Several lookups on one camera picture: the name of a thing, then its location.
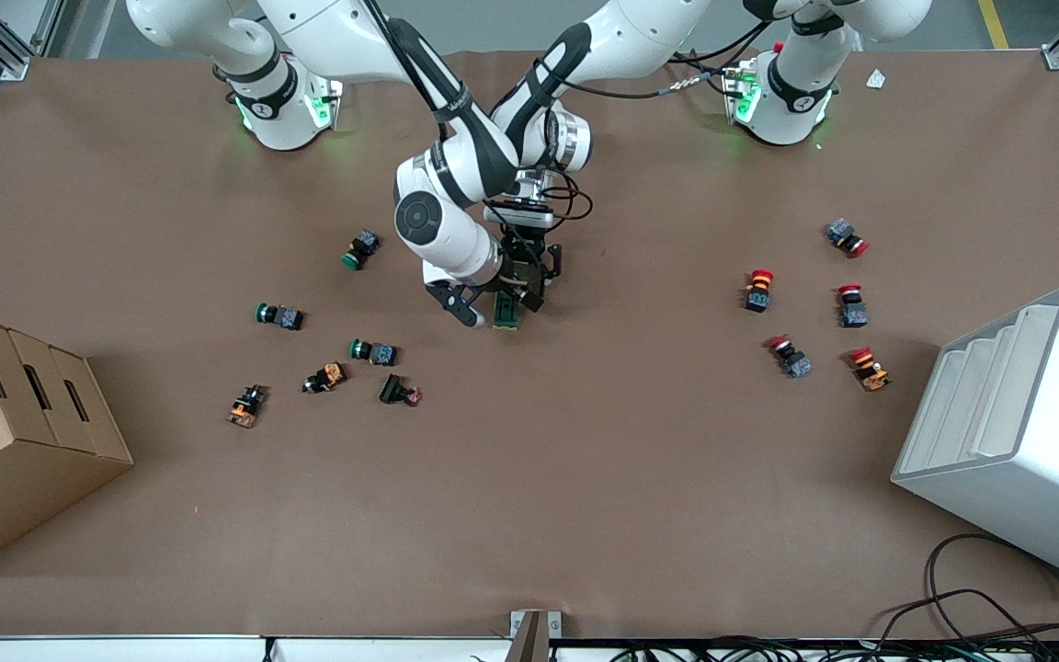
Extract green push button grey base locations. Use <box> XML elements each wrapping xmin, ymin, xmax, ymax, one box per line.
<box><xmin>341</xmin><ymin>229</ymin><xmax>381</xmax><ymax>271</ymax></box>
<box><xmin>349</xmin><ymin>338</ymin><xmax>399</xmax><ymax>367</ymax></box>
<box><xmin>255</xmin><ymin>302</ymin><xmax>305</xmax><ymax>332</ymax></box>

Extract red mushroom button orange base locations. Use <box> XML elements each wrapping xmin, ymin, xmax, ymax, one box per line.
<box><xmin>744</xmin><ymin>268</ymin><xmax>776</xmax><ymax>314</ymax></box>
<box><xmin>848</xmin><ymin>346</ymin><xmax>892</xmax><ymax>393</ymax></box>

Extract brown cardboard box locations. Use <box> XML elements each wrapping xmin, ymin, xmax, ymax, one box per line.
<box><xmin>0</xmin><ymin>307</ymin><xmax>135</xmax><ymax>578</ymax></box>

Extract black cable with metal connector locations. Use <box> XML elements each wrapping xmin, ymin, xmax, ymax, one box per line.
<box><xmin>575</xmin><ymin>18</ymin><xmax>774</xmax><ymax>100</ymax></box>

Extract black arched floor cable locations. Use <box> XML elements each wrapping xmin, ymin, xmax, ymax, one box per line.
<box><xmin>865</xmin><ymin>588</ymin><xmax>1059</xmax><ymax>645</ymax></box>

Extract black push button orange base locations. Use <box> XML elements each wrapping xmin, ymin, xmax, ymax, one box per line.
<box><xmin>302</xmin><ymin>362</ymin><xmax>347</xmax><ymax>394</ymax></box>
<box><xmin>227</xmin><ymin>384</ymin><xmax>268</xmax><ymax>429</ymax></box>

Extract grey metal table bracket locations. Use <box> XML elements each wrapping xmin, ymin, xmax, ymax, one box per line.
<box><xmin>509</xmin><ymin>610</ymin><xmax>563</xmax><ymax>662</ymax></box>

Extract black cable bundle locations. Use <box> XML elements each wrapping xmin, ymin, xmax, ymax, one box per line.
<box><xmin>548</xmin><ymin>634</ymin><xmax>1059</xmax><ymax>662</ymax></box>

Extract white slotted storage bin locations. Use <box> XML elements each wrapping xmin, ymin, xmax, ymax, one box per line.
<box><xmin>891</xmin><ymin>284</ymin><xmax>1059</xmax><ymax>591</ymax></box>

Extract black push button red base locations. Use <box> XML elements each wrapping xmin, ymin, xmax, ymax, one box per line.
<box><xmin>379</xmin><ymin>373</ymin><xmax>423</xmax><ymax>406</ymax></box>

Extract white table edge rail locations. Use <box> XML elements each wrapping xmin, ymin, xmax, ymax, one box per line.
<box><xmin>0</xmin><ymin>634</ymin><xmax>512</xmax><ymax>662</ymax></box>

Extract black looped floor cable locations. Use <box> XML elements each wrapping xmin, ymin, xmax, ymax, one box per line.
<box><xmin>925</xmin><ymin>533</ymin><xmax>1059</xmax><ymax>645</ymax></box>

